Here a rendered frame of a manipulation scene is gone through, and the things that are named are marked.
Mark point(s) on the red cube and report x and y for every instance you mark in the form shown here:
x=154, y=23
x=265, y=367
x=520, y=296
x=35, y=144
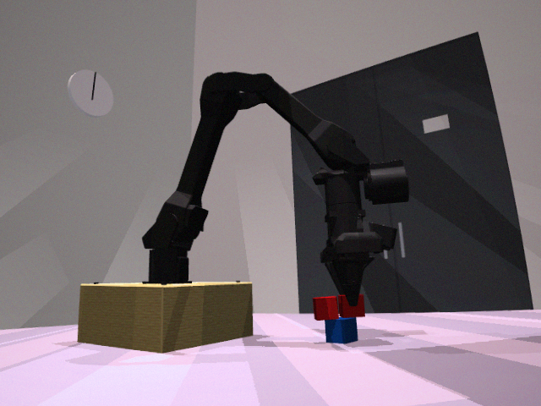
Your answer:
x=325, y=308
x=347, y=311

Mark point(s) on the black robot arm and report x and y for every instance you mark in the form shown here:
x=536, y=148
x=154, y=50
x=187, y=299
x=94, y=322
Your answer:
x=182, y=216

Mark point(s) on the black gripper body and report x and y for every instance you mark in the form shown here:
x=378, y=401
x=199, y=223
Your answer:
x=343, y=241

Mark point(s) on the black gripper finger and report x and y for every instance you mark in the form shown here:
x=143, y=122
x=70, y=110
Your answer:
x=350, y=274
x=334, y=277

